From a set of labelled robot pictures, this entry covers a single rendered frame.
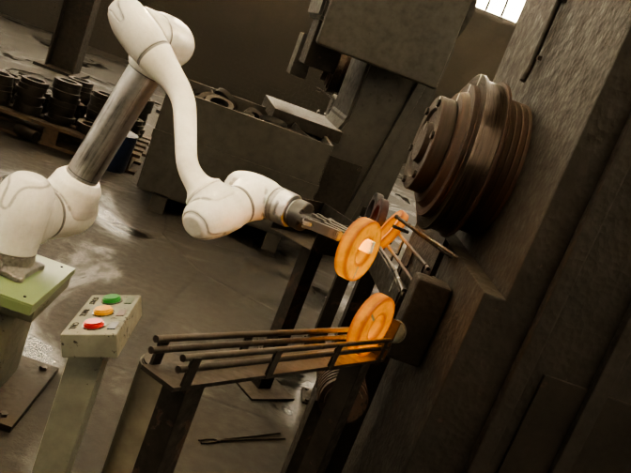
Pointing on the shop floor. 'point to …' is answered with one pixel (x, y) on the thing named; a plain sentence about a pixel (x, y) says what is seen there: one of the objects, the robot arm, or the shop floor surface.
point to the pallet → (61, 111)
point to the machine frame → (531, 282)
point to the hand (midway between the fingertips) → (360, 242)
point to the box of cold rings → (234, 151)
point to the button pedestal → (82, 379)
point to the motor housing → (325, 379)
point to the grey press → (372, 87)
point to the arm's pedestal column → (19, 373)
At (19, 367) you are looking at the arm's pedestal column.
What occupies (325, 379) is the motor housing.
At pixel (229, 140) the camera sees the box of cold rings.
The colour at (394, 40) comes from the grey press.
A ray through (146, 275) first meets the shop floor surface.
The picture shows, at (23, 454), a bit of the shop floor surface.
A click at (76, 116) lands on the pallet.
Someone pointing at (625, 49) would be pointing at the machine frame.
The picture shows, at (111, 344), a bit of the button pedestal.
